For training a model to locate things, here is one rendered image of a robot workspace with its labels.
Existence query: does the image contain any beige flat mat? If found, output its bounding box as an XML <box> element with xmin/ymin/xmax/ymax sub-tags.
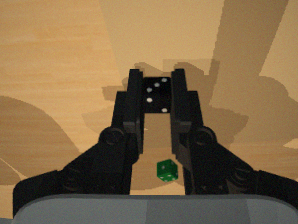
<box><xmin>99</xmin><ymin>0</ymin><xmax>298</xmax><ymax>144</ymax></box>

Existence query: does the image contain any black die with white pips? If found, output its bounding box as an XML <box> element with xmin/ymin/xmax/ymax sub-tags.
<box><xmin>142</xmin><ymin>77</ymin><xmax>172</xmax><ymax>113</ymax></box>

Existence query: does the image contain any green die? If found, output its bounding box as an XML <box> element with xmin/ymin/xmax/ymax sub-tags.
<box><xmin>157</xmin><ymin>159</ymin><xmax>178</xmax><ymax>182</ymax></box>

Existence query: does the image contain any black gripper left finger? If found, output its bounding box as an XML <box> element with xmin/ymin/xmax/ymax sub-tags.
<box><xmin>13</xmin><ymin>69</ymin><xmax>145</xmax><ymax>218</ymax></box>

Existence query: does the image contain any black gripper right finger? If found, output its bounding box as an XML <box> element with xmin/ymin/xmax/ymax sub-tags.
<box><xmin>170</xmin><ymin>69</ymin><xmax>298</xmax><ymax>210</ymax></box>

